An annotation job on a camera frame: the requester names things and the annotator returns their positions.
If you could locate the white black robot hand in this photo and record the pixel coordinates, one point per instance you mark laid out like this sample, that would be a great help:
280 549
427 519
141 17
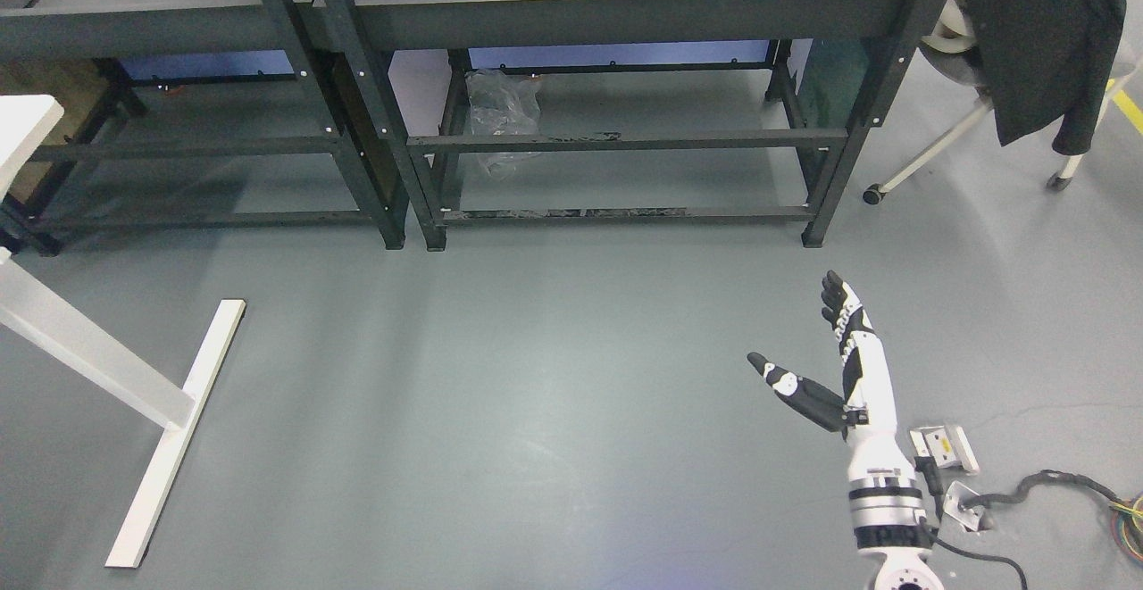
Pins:
865 413

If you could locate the right black metal shelf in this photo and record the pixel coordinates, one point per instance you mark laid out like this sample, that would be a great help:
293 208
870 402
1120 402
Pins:
409 59

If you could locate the black metal shelf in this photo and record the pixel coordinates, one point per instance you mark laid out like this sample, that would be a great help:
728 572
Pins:
164 93
409 59

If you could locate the left black metal shelf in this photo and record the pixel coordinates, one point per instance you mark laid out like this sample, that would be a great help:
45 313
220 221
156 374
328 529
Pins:
164 93

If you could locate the chair with black jacket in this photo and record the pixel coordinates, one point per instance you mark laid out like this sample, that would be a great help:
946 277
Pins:
1032 63

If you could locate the clear plastic bag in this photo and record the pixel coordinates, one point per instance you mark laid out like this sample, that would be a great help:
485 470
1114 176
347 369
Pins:
503 105

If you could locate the grey metal bracket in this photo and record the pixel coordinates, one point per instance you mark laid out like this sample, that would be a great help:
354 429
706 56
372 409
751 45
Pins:
946 449

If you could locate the white table leg frame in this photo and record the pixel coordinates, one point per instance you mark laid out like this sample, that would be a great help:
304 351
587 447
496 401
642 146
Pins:
47 320

